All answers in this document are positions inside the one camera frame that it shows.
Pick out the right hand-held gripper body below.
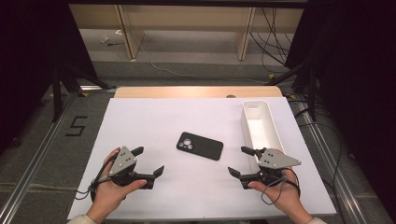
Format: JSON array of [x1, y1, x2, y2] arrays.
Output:
[[254, 147, 303, 188]]

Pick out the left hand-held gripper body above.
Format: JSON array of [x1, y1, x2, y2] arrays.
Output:
[[108, 146, 148, 188]]

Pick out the white plastic bin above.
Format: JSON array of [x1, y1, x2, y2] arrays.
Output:
[[240, 100, 286, 174]]

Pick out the person's left hand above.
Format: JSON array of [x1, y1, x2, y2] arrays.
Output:
[[86, 147, 148, 223]]

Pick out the person's right hand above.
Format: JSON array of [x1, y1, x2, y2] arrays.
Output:
[[247, 148, 313, 220]]

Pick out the white table mat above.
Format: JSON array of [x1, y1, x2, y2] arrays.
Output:
[[66, 96, 337, 221]]

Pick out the black metal stand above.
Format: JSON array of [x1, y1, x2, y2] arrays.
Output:
[[265, 60, 318, 122], [50, 63, 118, 123]]

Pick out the beige wooden shelf unit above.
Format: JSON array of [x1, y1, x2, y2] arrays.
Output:
[[68, 4, 304, 62]]

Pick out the black curtain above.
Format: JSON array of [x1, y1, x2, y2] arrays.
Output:
[[0, 0, 98, 153], [284, 0, 396, 216]]

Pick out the black overhead bar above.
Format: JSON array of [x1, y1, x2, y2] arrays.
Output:
[[68, 0, 309, 8]]

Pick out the left hand-held gripper cable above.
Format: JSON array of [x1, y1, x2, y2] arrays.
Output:
[[75, 153, 117, 202]]

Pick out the hand-held gripper cable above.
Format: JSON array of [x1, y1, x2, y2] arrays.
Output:
[[75, 153, 117, 202], [261, 167, 302, 206]]

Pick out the right hand-held gripper cable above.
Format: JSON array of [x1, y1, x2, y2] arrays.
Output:
[[261, 167, 302, 206]]

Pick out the aluminium floor rail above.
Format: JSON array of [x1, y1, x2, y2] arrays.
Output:
[[0, 85, 116, 224], [293, 98, 370, 224]]

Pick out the black floor cable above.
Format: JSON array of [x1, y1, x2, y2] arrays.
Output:
[[293, 99, 356, 224]]

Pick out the white floor cable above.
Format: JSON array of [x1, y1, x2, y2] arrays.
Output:
[[136, 36, 269, 85]]

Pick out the beige floor cable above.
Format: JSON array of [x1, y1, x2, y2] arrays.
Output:
[[0, 182, 78, 191]]

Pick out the black hanging cables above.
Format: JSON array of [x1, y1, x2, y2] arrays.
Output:
[[249, 7, 295, 74]]

